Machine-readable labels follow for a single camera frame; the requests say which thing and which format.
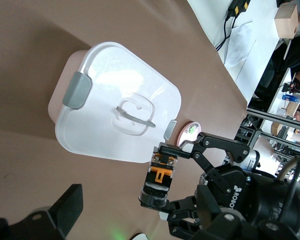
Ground black adapter cable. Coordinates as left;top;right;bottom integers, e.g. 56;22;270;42
214;9;238;51

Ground black power adapter yellow labels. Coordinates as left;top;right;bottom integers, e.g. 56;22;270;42
228;0;251;16

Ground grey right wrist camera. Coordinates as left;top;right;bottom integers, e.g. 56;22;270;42
239;148;262;172

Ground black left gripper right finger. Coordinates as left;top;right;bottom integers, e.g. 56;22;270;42
192;185;300;240

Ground pink box with white lid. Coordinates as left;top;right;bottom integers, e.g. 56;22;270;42
47;41;183;164

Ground wooden block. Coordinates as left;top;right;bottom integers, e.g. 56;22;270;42
274;4;299;40

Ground white paper sheet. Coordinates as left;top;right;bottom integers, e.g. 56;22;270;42
225;20;256;69

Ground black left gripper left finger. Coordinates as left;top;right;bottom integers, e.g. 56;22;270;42
0;184;84;240

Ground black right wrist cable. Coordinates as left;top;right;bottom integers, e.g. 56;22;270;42
277;154;300;187

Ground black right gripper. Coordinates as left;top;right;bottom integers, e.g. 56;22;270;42
157;132;256;236

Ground brown table cover sheet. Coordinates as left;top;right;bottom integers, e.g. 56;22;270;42
0;0;248;240

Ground pink round plate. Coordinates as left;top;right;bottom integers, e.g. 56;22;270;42
176;121;202;147

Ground orange push-button switch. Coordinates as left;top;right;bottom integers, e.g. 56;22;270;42
139;146;178;210

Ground aluminium profile frame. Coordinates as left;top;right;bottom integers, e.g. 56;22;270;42
236;37;300;161

